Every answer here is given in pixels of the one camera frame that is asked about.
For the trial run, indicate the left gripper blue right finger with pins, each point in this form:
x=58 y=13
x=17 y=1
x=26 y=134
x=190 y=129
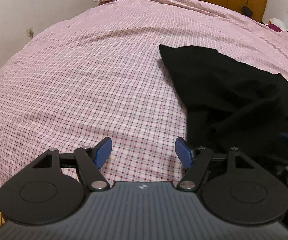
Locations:
x=195 y=161

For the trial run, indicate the white pillow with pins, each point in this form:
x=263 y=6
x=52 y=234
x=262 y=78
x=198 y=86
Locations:
x=277 y=22

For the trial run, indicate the purple cloth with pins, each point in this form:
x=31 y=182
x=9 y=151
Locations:
x=274 y=28

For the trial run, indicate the pink checked bed duvet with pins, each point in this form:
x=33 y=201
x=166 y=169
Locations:
x=100 y=75

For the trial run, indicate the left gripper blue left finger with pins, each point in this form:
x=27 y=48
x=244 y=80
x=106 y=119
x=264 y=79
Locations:
x=89 y=162

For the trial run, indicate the wall power socket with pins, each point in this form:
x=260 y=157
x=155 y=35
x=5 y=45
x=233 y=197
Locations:
x=30 y=32

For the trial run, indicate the black knit cardigan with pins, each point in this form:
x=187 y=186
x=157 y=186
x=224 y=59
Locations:
x=230 y=103

